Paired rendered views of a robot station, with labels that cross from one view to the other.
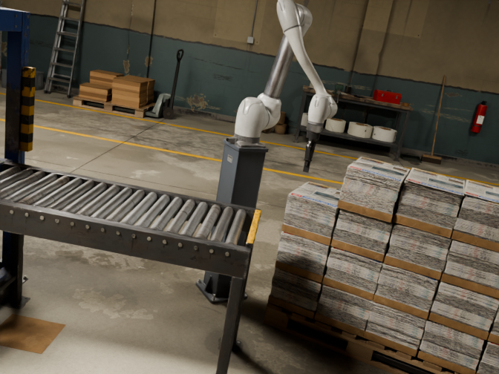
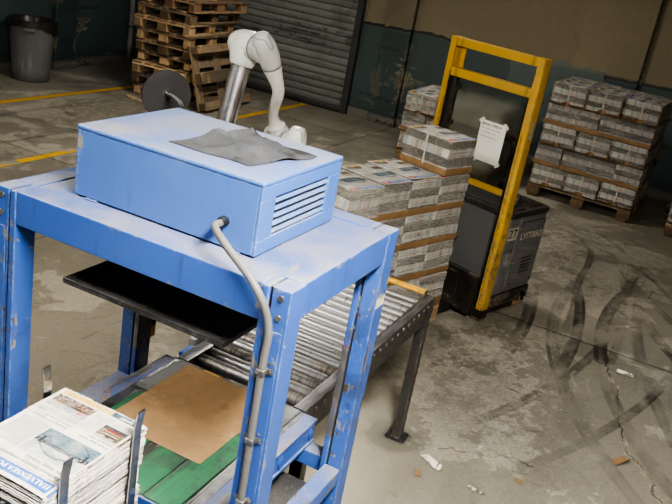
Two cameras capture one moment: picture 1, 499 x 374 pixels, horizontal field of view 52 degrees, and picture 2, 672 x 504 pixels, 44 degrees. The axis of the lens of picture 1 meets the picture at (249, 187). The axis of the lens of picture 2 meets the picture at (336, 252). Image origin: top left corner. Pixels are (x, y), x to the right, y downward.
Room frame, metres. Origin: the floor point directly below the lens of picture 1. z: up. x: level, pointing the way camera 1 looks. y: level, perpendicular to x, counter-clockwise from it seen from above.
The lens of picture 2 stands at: (1.12, 3.62, 2.34)
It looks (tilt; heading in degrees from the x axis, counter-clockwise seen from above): 21 degrees down; 290
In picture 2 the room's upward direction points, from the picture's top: 10 degrees clockwise
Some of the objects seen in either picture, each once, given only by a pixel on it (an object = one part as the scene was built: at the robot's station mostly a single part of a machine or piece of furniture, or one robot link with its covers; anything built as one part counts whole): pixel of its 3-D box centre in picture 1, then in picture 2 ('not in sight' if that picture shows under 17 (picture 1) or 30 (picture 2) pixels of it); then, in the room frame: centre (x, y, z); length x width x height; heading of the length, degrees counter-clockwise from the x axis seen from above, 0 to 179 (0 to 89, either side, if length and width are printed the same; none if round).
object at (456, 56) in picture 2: not in sight; (433, 160); (2.54, -2.03, 0.97); 0.09 x 0.09 x 1.75; 69
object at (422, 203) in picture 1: (430, 201); (371, 191); (2.60, -0.96, 0.95); 0.38 x 0.29 x 0.23; 159
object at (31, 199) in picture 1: (44, 192); (285, 355); (2.21, 0.94, 0.77); 0.47 x 0.05 x 0.05; 177
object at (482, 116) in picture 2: not in sight; (481, 132); (2.22, -1.93, 1.27); 0.57 x 0.01 x 0.65; 159
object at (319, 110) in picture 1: (319, 107); (295, 140); (2.87, -0.31, 1.30); 0.13 x 0.11 x 0.16; 156
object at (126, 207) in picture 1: (125, 208); (329, 323); (2.19, 0.55, 0.77); 0.47 x 0.05 x 0.05; 177
